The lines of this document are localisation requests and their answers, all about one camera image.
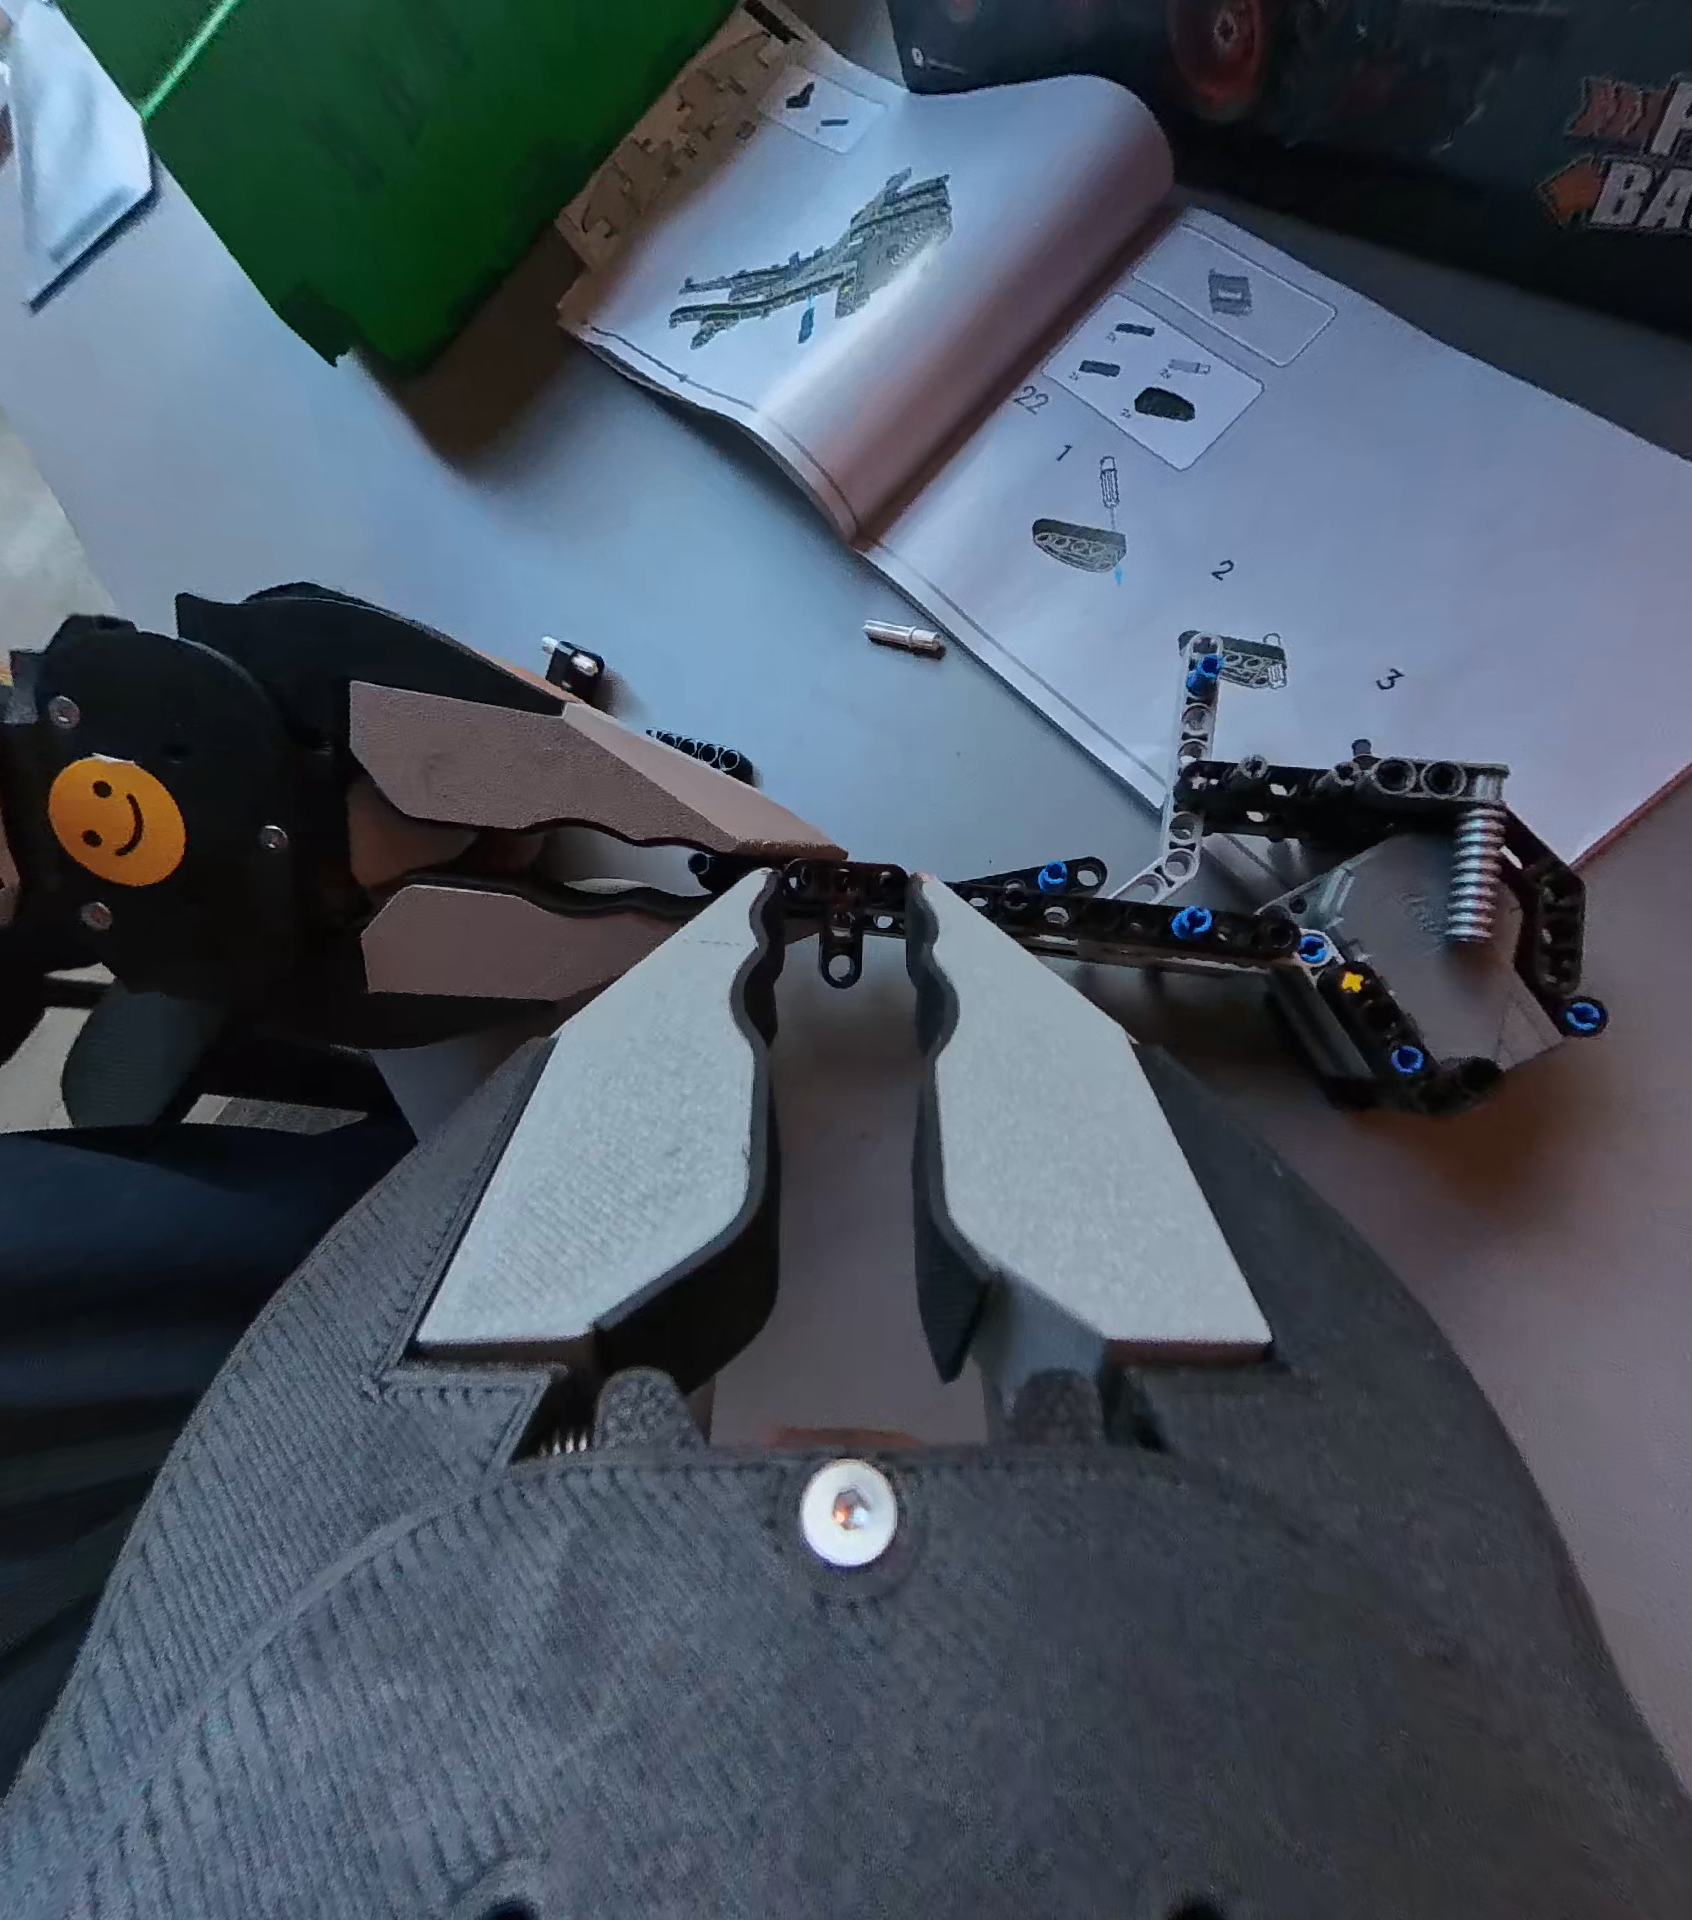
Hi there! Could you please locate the clear plastic bag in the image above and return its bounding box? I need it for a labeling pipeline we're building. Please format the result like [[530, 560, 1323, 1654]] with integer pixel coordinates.
[[0, 0, 157, 310]]

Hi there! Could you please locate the dark toy truck box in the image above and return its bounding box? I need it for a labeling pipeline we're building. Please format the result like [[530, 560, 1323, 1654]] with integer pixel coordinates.
[[886, 0, 1692, 393]]

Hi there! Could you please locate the open instruction booklet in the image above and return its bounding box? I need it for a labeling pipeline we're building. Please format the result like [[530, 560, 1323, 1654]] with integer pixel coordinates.
[[557, 66, 1692, 872]]

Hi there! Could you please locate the black lego chassis assembly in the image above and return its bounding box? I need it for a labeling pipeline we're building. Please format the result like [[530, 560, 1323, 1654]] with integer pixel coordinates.
[[688, 631, 1612, 1114]]

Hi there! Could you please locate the beige cutout cardboard sheet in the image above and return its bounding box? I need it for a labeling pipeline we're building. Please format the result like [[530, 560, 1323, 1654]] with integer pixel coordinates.
[[557, 0, 805, 321]]

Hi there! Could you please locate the green plastic bin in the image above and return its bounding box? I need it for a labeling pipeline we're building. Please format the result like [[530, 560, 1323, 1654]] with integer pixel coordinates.
[[61, 0, 742, 367]]

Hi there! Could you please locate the person's dark clothing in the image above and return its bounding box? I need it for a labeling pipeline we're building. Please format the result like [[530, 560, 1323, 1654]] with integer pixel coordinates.
[[0, 1110, 412, 1772]]

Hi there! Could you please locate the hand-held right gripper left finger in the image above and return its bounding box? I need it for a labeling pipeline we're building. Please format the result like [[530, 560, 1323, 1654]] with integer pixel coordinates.
[[412, 866, 788, 1399]]

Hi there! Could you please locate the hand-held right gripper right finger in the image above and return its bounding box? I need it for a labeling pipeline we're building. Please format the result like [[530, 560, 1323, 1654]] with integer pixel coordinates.
[[907, 870, 1275, 1387]]

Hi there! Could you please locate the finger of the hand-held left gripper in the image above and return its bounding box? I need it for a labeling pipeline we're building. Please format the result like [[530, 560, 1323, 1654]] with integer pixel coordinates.
[[347, 685, 853, 904], [362, 870, 736, 1005]]

